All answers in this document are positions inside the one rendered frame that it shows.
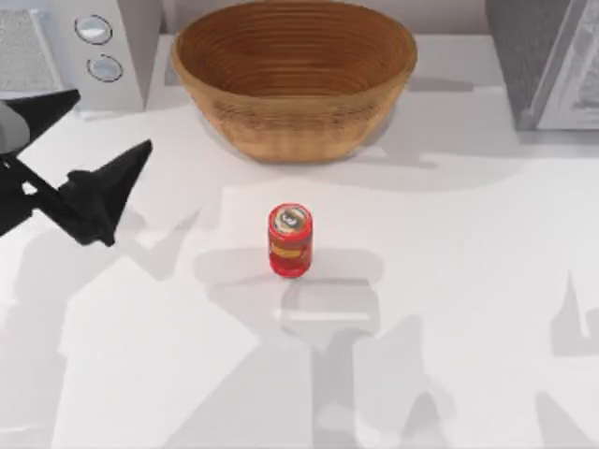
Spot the pale grey rounded box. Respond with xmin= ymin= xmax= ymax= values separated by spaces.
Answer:
xmin=0 ymin=102 xmax=32 ymax=155

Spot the round microwave knob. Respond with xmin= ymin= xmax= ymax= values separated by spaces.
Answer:
xmin=86 ymin=52 xmax=124 ymax=84
xmin=74 ymin=13 xmax=114 ymax=46

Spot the pale microwave oven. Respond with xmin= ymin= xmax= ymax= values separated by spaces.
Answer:
xmin=0 ymin=0 xmax=166 ymax=114

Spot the red can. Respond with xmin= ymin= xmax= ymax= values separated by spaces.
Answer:
xmin=267 ymin=202 xmax=314 ymax=279

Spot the brown woven basket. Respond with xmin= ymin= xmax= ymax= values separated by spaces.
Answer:
xmin=170 ymin=0 xmax=418 ymax=165

